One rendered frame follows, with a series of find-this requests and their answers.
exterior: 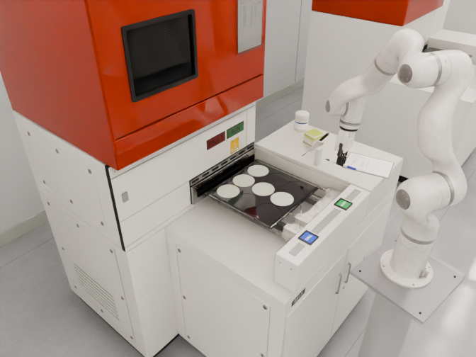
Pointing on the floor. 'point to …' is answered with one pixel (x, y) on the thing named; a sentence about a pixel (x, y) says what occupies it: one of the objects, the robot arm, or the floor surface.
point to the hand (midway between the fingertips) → (341, 160)
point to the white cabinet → (246, 319)
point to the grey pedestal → (387, 324)
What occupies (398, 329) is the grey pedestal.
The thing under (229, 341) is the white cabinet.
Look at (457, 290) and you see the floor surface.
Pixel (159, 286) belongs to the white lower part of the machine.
